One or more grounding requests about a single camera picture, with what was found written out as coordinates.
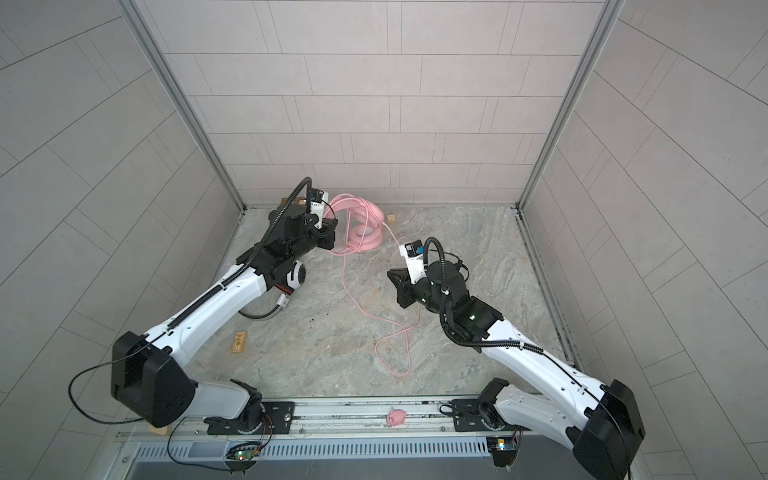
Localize white black headphones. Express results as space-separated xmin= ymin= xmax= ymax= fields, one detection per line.
xmin=238 ymin=260 xmax=306 ymax=321

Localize pink headphones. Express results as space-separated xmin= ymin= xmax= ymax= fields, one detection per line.
xmin=326 ymin=194 xmax=386 ymax=256

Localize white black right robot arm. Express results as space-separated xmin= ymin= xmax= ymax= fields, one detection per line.
xmin=387 ymin=262 xmax=646 ymax=479

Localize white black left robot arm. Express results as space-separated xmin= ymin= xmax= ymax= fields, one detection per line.
xmin=110 ymin=200 xmax=337 ymax=434

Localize wooden chess board box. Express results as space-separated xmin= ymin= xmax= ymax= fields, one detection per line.
xmin=279 ymin=197 xmax=305 ymax=207

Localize pink pig toy centre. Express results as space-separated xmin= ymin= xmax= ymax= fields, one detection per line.
xmin=386 ymin=408 xmax=407 ymax=427

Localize wooden domino block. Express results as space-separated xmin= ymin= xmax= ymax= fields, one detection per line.
xmin=231 ymin=331 xmax=247 ymax=354

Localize right circuit board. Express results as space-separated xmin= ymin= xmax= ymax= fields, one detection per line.
xmin=486 ymin=436 xmax=520 ymax=469

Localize circuit board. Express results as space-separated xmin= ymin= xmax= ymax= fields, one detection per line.
xmin=225 ymin=441 xmax=263 ymax=463
xmin=486 ymin=436 xmax=520 ymax=469

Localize left circuit board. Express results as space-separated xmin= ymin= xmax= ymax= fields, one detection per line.
xmin=225 ymin=441 xmax=263 ymax=463

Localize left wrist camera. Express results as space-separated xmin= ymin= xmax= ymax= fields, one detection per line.
xmin=306 ymin=188 xmax=329 ymax=230

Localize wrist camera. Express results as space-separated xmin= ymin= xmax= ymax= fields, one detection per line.
xmin=306 ymin=188 xmax=329 ymax=230
xmin=399 ymin=240 xmax=426 ymax=284

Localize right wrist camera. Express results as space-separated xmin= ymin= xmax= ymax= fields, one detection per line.
xmin=399 ymin=240 xmax=426 ymax=284

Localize black corrugated hose right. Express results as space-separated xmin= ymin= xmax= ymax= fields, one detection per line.
xmin=422 ymin=236 xmax=544 ymax=355

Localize black corrugated hose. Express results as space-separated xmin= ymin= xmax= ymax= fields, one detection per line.
xmin=422 ymin=236 xmax=544 ymax=355
xmin=166 ymin=176 xmax=314 ymax=330

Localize black corrugated hose left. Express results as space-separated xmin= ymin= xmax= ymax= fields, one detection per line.
xmin=166 ymin=176 xmax=314 ymax=330

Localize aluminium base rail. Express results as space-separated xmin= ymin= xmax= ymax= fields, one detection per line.
xmin=116 ymin=392 xmax=619 ymax=442

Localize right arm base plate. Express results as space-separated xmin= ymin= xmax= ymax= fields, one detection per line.
xmin=438 ymin=399 xmax=527 ymax=432

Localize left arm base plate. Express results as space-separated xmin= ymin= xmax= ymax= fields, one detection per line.
xmin=204 ymin=401 xmax=296 ymax=435

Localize left metal corner post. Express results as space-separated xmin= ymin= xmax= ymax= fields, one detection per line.
xmin=115 ymin=0 xmax=247 ymax=213

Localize metal corner post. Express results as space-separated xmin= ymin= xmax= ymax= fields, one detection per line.
xmin=517 ymin=0 xmax=624 ymax=212
xmin=115 ymin=0 xmax=247 ymax=213

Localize right metal corner post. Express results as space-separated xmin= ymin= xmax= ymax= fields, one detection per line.
xmin=517 ymin=0 xmax=624 ymax=212

